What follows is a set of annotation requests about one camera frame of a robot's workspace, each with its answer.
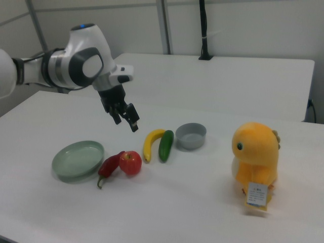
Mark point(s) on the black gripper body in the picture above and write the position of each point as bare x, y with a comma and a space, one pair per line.
114, 97

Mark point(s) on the grey partition post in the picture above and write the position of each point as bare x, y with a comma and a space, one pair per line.
165, 25
36, 25

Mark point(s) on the green cucumber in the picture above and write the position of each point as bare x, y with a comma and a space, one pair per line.
165, 146

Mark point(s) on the paper tag of plush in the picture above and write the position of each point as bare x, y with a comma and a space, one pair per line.
257, 196

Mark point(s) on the grey round bowl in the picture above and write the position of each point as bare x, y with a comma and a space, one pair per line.
191, 141

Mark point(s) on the yellow plush toy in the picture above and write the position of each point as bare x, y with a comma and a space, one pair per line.
255, 154

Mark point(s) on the pale green plate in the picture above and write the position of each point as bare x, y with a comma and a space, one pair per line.
76, 162

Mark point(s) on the black camera stand pole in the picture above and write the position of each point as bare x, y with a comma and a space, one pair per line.
203, 25

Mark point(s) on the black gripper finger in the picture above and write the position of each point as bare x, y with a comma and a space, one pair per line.
132, 116
117, 117

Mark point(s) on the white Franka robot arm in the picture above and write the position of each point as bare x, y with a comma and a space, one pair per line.
86, 45

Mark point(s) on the yellow banana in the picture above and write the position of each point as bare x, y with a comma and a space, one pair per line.
149, 143

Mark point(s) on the red chili pepper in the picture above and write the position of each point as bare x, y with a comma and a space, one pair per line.
108, 167

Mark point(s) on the red apple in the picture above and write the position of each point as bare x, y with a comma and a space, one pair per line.
130, 163

